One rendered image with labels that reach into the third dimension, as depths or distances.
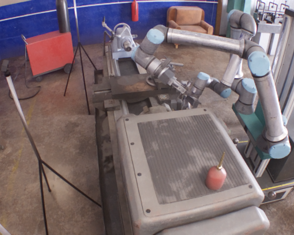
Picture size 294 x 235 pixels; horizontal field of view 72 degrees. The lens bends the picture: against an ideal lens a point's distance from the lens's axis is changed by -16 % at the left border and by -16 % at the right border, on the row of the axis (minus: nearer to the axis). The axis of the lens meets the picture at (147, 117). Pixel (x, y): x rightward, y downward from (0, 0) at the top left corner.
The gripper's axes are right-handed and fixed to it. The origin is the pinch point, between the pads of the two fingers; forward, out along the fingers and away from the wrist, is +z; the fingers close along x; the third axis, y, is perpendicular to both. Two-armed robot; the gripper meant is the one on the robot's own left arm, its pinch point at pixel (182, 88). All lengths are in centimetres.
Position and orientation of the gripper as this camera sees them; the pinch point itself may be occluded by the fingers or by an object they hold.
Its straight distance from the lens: 131.2
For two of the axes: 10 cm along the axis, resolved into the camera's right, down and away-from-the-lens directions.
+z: 7.7, 6.4, -0.3
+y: -5.6, 7.0, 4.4
